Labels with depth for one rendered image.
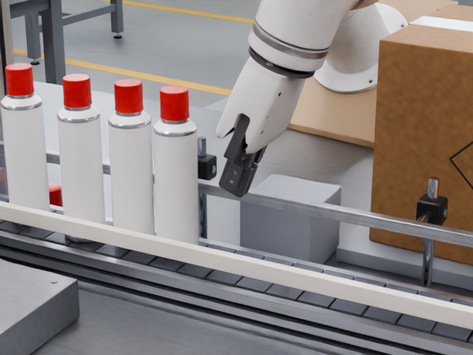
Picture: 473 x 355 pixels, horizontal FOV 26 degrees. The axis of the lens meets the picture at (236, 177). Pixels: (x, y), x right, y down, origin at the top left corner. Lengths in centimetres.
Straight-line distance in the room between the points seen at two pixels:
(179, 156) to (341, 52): 65
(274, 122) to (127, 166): 21
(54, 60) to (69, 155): 227
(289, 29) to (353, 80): 78
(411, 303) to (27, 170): 51
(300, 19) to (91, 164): 35
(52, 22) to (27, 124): 219
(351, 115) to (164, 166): 66
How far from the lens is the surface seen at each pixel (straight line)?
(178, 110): 117
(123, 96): 120
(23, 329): 113
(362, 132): 176
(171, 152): 117
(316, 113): 181
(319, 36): 105
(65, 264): 128
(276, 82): 106
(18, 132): 129
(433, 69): 125
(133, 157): 121
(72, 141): 123
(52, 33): 348
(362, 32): 174
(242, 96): 107
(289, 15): 103
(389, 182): 131
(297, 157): 169
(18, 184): 132
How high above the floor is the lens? 142
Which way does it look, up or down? 22 degrees down
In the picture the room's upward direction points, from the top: straight up
